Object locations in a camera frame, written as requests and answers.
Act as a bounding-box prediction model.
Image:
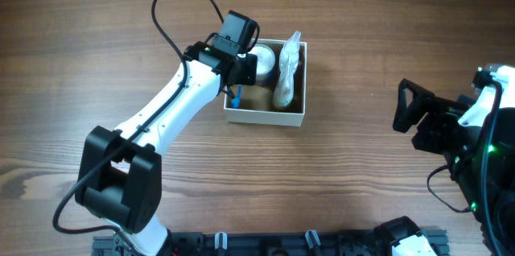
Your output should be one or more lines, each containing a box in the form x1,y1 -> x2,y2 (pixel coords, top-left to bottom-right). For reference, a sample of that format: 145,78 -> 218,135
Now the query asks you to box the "cotton swab tub blue label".
250,44 -> 276,85

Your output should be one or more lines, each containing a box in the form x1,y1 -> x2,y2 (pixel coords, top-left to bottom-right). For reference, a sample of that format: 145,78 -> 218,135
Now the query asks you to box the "blue white toothbrush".
231,85 -> 242,109

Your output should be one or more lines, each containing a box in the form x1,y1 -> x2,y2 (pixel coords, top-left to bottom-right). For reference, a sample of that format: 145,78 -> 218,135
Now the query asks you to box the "clear foamy liquid bottle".
279,31 -> 301,74

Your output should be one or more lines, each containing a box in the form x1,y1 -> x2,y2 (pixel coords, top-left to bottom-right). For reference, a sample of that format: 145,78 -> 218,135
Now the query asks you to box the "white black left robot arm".
72,11 -> 260,255

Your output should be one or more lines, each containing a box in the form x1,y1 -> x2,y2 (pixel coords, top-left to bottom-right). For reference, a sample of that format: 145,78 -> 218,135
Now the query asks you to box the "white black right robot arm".
393,75 -> 514,255

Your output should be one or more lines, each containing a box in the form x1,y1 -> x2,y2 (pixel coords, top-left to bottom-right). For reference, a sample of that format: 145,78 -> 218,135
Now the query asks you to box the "white open cardboard box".
223,39 -> 307,127

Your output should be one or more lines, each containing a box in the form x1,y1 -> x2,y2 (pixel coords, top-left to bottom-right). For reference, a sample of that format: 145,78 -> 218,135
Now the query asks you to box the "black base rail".
91,229 -> 451,256

